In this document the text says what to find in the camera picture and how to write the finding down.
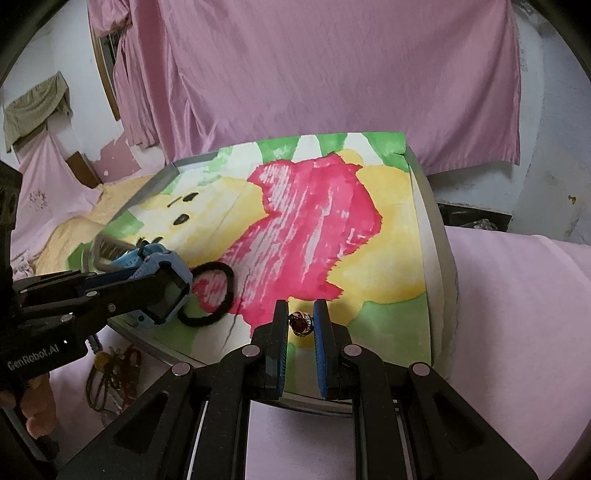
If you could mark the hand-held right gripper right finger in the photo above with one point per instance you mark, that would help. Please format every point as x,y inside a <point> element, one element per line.
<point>319,364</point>

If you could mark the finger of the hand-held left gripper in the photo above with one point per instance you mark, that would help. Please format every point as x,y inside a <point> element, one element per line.
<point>69,280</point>
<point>115,300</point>

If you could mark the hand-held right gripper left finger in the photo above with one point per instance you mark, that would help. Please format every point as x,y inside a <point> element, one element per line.
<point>282,369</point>

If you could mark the blue smart watch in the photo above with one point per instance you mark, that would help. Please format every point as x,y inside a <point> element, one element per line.
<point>174,295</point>

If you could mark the metal tray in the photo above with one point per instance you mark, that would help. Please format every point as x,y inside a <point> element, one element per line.
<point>159,177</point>

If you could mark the person's left hand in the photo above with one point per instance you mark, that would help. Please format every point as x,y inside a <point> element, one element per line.
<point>39,406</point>

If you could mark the yellow blanket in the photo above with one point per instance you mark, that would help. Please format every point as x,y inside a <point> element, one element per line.
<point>69,240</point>

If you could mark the pink embroidered cloth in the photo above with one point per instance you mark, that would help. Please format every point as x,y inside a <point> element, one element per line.
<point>51,184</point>

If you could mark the brown wooden board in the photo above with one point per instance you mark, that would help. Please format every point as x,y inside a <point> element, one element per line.
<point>84,170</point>

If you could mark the cartoon printed cloth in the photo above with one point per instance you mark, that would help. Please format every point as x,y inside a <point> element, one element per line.
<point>369,258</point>

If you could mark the olive green cloth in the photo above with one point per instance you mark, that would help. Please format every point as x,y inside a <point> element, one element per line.
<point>37,106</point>

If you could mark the pink window curtain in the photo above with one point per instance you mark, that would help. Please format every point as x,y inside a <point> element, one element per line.
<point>138,101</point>

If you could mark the pink bed sheet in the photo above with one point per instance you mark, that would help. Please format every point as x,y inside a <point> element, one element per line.
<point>517,332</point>

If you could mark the large pink hanging sheet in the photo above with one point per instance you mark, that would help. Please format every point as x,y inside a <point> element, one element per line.
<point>323,83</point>

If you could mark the window frame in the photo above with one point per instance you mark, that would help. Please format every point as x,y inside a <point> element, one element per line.
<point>104,60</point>

